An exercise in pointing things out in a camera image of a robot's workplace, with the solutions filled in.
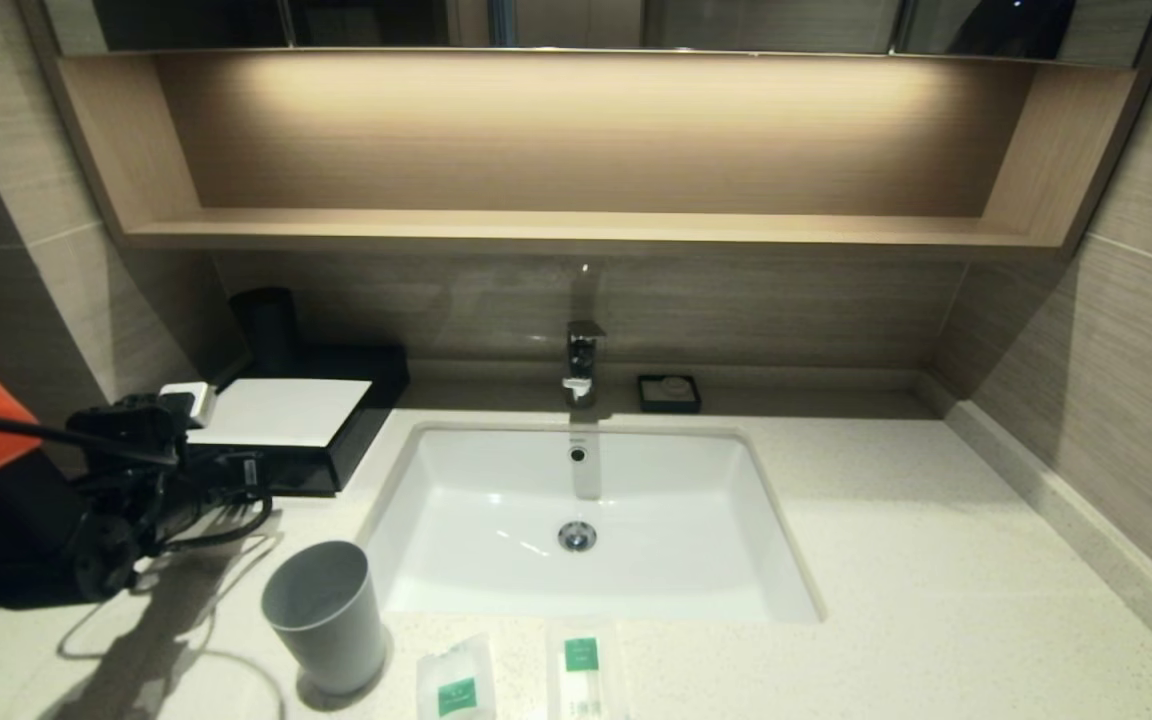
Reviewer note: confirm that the black drawer box white top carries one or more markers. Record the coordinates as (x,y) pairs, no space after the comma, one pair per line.
(366,400)

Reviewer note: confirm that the white ceramic sink basin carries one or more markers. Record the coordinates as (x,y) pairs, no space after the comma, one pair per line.
(476,540)

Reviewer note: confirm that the chrome faucet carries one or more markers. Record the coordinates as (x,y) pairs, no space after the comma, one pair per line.
(584,360)

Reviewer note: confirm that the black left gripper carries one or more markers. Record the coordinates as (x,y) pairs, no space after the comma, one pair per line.
(126,440)

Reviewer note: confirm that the wooden wall shelf niche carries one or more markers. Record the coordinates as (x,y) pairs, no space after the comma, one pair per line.
(576,230)

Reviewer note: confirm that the beige soap bar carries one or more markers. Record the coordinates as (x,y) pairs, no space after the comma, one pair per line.
(675,385)

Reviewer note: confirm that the white sachet green label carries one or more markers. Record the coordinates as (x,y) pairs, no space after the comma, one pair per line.
(456,682)
(584,672)

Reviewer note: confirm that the mirror cabinet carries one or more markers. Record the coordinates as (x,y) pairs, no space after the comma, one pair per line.
(766,22)

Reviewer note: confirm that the chrome sink drain stopper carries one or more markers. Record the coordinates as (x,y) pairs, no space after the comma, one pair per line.
(577,537)

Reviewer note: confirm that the black soap dish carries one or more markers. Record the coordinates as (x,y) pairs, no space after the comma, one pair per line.
(648,402)

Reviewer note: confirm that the grey plastic cup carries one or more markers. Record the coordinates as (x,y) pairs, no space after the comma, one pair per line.
(328,640)

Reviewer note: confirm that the black cup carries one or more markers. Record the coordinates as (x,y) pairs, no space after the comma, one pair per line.
(266,330)

